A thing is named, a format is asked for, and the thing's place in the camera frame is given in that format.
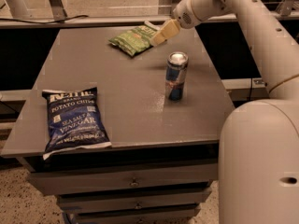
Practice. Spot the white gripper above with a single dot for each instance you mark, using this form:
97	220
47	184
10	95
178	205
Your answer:
183	16

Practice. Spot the green jalapeno chip bag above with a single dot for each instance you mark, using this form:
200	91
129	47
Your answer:
135	40

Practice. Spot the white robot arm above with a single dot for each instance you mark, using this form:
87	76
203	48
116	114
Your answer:
259	144

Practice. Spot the blue sea salt vinegar chip bag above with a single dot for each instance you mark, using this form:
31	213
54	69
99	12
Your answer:
74	121

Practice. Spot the blue silver energy drink can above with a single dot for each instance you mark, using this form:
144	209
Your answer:
176	70

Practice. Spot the grey metal railing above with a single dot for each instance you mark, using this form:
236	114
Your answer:
88	13

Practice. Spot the grey drawer cabinet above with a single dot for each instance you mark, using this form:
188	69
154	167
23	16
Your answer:
142	124

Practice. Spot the white pipe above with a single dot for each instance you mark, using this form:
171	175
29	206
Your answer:
18	9

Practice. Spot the top grey drawer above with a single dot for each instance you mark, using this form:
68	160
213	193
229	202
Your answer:
124	177

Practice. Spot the grey drawer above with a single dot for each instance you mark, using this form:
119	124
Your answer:
140	216
124	177
134	200

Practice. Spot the middle grey drawer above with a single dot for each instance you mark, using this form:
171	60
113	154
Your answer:
134	200

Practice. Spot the bottom grey drawer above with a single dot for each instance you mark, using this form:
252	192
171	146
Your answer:
140	216

